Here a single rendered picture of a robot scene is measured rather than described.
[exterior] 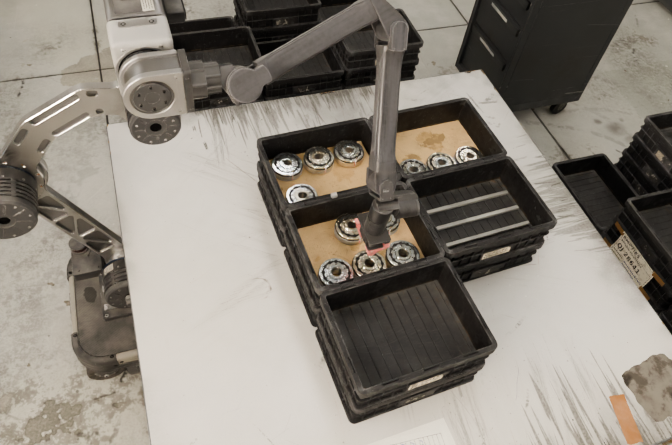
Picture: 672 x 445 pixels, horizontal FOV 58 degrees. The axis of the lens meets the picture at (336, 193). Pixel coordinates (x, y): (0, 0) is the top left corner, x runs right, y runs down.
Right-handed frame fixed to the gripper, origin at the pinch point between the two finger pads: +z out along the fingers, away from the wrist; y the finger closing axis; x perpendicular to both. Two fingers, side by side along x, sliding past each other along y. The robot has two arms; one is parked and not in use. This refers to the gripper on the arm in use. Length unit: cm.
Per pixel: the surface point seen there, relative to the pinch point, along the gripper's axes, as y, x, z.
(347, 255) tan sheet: 4.5, 1.7, 13.1
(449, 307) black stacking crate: -20.3, -20.9, 10.3
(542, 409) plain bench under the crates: -53, -39, 20
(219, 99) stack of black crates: 123, 13, 63
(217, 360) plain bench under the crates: -12, 45, 27
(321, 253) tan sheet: 7.4, 9.1, 13.7
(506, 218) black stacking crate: 4, -54, 10
